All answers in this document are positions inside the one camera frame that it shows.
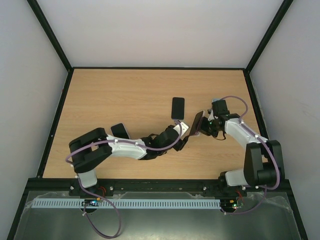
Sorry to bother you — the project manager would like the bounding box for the black aluminium frame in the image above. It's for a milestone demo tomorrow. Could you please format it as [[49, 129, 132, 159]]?
[[7, 0, 308, 240]]

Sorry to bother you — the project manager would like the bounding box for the black phone white edge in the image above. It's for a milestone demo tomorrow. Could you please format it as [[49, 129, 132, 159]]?
[[189, 110, 205, 137]]

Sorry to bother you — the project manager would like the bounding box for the controller board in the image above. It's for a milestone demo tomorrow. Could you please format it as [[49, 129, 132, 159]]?
[[226, 198, 244, 210], [81, 197, 103, 208]]

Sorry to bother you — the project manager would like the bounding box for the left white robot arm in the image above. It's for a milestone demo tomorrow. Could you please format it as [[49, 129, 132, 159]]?
[[65, 121, 189, 189]]

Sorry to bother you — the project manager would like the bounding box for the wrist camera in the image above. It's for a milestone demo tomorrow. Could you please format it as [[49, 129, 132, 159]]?
[[173, 120, 189, 137], [207, 108, 216, 122]]

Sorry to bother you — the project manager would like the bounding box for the right controller board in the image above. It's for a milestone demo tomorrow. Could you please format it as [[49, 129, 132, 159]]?
[[226, 198, 244, 210]]

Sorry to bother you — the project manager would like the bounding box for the dark blue phone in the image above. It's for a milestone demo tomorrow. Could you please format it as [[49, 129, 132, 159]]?
[[171, 97, 185, 120]]

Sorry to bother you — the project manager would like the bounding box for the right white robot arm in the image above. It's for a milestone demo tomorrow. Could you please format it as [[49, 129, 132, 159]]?
[[199, 97, 285, 196]]

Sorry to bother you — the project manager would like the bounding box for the phone in blue case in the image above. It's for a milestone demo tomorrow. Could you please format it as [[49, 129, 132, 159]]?
[[110, 123, 130, 140]]

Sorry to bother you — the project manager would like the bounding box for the white slotted cable duct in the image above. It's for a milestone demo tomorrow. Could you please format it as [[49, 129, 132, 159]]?
[[30, 198, 221, 210]]

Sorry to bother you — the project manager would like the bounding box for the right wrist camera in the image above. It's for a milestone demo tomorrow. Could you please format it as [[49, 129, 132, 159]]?
[[207, 108, 216, 122]]

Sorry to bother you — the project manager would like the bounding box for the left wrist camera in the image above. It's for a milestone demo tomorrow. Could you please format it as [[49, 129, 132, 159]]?
[[173, 120, 189, 137]]

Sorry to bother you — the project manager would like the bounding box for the black mounting rail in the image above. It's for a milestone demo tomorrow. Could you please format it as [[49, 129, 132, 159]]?
[[68, 178, 248, 197]]

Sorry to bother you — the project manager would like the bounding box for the left controller board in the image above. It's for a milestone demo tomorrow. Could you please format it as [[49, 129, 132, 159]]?
[[81, 197, 103, 208]]

